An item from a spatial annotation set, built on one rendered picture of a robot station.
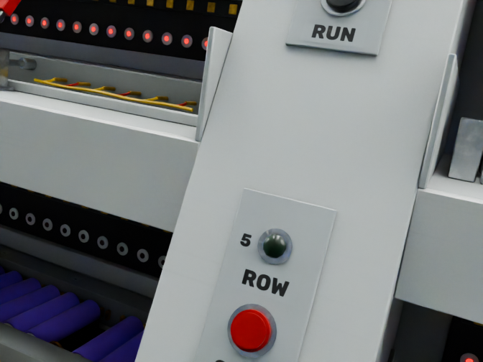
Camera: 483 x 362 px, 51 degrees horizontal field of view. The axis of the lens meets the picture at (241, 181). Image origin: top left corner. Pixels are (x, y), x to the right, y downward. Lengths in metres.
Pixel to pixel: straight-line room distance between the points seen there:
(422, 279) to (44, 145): 0.19
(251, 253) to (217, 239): 0.02
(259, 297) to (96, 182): 0.11
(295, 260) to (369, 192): 0.04
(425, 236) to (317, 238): 0.04
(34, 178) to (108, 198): 0.05
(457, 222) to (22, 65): 0.30
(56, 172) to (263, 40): 0.13
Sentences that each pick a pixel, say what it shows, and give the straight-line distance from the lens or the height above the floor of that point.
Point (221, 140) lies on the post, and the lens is 0.22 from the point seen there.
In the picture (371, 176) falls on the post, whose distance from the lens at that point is 0.20.
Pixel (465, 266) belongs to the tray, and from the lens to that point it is 0.21.
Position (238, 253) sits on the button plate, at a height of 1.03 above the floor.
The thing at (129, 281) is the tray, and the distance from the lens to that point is 0.43.
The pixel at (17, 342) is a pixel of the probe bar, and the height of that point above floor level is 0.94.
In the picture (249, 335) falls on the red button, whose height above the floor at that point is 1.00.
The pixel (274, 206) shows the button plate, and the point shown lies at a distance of 0.20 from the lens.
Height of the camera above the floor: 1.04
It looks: 7 degrees up
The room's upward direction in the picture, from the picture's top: 16 degrees clockwise
